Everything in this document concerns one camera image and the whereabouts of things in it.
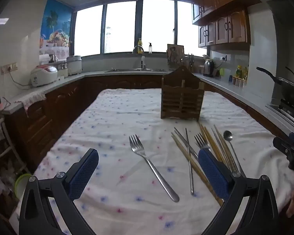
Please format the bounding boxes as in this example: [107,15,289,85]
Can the tall white cooker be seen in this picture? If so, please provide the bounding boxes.
[66,55,82,75]

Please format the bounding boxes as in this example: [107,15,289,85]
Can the white floral tablecloth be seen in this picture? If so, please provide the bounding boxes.
[9,88,294,235]

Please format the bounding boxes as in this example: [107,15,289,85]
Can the kitchen window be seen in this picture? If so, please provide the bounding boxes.
[73,0,208,57]

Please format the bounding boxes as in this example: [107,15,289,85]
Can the pink floral counter cloth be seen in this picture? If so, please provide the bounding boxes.
[17,90,47,112]

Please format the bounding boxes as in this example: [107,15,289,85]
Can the black wok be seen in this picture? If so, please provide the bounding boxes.
[256,66,294,104]

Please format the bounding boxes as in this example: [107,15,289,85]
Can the white wire rack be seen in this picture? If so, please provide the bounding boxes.
[0,117,16,163]

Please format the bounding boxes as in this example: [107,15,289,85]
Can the wooden cutting board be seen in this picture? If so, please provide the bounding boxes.
[167,44,185,70]

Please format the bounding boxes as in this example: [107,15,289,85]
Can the large metal fork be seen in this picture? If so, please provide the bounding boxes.
[129,134,180,203]

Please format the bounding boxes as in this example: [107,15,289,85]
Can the countertop utensil crock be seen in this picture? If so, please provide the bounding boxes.
[185,53,196,69]

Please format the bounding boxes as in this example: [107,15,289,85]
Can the green lidded container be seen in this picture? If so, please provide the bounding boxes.
[14,173,33,200]

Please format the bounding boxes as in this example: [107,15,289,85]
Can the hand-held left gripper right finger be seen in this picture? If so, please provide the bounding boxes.
[198,148,280,235]

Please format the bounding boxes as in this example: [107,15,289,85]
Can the chrome faucet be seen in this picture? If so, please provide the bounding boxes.
[132,45,146,70]

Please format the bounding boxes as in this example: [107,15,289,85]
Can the tangled red white cables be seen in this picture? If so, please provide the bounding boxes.
[0,94,11,118]

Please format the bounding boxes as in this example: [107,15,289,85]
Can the long metal spoon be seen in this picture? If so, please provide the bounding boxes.
[223,130,246,177]

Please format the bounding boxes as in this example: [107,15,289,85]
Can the wooden slatted utensil holder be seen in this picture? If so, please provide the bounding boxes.
[161,65,205,121]

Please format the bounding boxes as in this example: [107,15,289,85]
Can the spice jar set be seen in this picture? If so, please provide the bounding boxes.
[232,77,247,88]

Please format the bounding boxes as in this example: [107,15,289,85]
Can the wooden upper cabinets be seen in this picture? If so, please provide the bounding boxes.
[188,0,263,49]

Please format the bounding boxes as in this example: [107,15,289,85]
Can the gas stove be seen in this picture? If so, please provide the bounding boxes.
[266,98,294,131]

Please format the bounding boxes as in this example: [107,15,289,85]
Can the steel sink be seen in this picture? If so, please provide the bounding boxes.
[105,68,168,73]

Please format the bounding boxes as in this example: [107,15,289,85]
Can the white rice cooker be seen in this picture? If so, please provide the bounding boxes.
[30,65,58,88]

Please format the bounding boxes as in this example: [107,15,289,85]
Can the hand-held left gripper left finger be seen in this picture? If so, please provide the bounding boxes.
[19,148,100,235]

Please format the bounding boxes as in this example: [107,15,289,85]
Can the beige wall outlet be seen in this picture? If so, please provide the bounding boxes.
[1,62,17,74]

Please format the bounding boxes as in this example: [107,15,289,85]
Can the tropical fruit wall poster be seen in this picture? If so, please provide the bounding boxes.
[39,0,73,55]

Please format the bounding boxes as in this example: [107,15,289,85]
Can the small metal fork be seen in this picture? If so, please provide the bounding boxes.
[194,133,211,152]

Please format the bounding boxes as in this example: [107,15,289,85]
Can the steel electric kettle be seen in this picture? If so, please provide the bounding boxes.
[202,59,215,77]

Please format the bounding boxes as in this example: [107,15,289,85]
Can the small white appliance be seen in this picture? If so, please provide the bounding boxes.
[56,63,69,77]

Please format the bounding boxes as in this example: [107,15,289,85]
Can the grey power cable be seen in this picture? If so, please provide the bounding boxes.
[8,72,32,90]

